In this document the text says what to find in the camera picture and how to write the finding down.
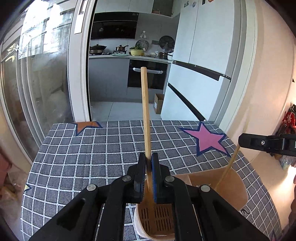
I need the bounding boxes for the thin yellow chopstick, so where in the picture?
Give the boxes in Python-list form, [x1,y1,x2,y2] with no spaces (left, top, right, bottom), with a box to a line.
[214,118,249,191]

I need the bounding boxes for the beige plastic utensil holder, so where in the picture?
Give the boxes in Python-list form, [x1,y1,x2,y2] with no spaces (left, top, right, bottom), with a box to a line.
[134,167,248,240]

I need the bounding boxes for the red bag on floor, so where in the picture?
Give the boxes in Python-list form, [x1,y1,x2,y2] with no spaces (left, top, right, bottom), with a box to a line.
[276,104,295,135]

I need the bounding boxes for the grey checkered tablecloth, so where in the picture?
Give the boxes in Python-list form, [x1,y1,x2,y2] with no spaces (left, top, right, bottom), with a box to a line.
[21,119,283,241]

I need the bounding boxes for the cardboard box on floor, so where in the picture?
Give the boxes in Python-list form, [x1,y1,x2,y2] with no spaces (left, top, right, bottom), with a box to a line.
[154,93,164,114]

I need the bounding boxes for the white refrigerator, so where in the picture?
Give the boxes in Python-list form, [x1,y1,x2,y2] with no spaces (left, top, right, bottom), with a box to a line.
[161,1,246,125]

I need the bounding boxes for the glass sliding door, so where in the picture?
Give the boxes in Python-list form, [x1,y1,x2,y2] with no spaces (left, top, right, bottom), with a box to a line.
[1,1,77,160]

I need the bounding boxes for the black built-in oven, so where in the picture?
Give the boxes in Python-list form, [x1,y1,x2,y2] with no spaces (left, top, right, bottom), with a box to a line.
[127,59,168,90]

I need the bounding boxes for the black wok on stove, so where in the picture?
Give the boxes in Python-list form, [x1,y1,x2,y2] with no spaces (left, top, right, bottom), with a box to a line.
[89,44,106,55]

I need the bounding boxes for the yellow bowl with greens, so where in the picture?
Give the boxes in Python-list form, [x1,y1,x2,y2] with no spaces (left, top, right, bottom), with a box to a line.
[129,46,144,56]

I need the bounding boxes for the black range hood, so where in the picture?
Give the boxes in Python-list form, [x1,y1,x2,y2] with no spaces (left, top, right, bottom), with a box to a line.
[90,11,139,40]

